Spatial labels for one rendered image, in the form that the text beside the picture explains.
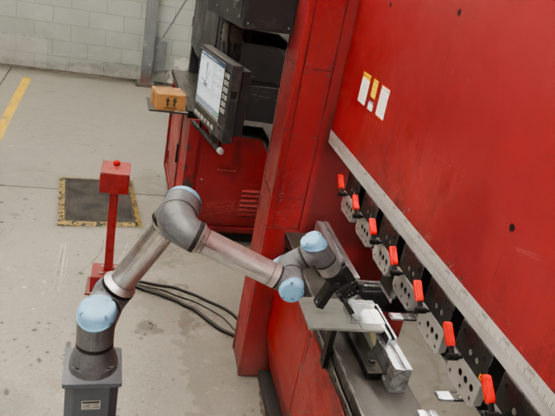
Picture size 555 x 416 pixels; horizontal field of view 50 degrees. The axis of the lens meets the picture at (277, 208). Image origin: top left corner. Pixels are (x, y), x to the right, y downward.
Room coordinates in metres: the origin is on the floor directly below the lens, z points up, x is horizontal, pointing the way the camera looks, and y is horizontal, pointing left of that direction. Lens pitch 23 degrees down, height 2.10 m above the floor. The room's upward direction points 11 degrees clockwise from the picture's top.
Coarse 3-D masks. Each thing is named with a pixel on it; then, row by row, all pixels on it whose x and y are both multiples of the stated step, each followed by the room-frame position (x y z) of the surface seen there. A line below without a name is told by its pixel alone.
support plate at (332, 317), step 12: (300, 300) 1.79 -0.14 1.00; (312, 300) 1.81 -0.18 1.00; (336, 300) 1.84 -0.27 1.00; (360, 300) 1.87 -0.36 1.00; (312, 312) 1.74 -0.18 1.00; (324, 312) 1.75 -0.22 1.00; (336, 312) 1.76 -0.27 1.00; (312, 324) 1.66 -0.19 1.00; (324, 324) 1.68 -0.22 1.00; (336, 324) 1.69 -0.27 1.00; (348, 324) 1.70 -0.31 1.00; (360, 324) 1.72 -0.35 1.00; (372, 324) 1.73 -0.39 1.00
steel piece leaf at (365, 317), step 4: (344, 308) 1.78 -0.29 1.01; (344, 312) 1.77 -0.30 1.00; (348, 312) 1.75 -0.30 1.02; (364, 312) 1.80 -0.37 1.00; (368, 312) 1.80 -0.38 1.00; (348, 316) 1.74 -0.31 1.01; (360, 316) 1.76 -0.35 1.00; (364, 316) 1.77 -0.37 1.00; (368, 316) 1.78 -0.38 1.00; (352, 320) 1.73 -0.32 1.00; (356, 320) 1.73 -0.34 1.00; (360, 320) 1.74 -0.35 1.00; (364, 320) 1.74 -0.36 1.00; (368, 320) 1.75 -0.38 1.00; (372, 320) 1.75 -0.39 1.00
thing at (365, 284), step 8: (360, 280) 2.29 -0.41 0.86; (368, 288) 2.26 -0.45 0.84; (376, 288) 2.26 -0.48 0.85; (368, 296) 2.25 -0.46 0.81; (376, 296) 2.26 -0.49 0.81; (384, 296) 2.26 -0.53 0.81; (384, 304) 2.27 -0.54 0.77; (392, 304) 2.28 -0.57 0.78; (400, 304) 2.28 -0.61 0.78; (400, 312) 2.28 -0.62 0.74; (408, 312) 2.29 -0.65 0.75
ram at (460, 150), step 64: (384, 0) 2.34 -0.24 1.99; (448, 0) 1.85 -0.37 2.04; (512, 0) 1.54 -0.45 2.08; (384, 64) 2.20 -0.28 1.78; (448, 64) 1.75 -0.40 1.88; (512, 64) 1.46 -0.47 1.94; (384, 128) 2.06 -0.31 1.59; (448, 128) 1.65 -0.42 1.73; (512, 128) 1.38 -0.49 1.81; (384, 192) 1.93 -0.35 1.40; (448, 192) 1.55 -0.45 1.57; (512, 192) 1.30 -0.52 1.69; (448, 256) 1.46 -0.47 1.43; (512, 256) 1.23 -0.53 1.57; (512, 320) 1.15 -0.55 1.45
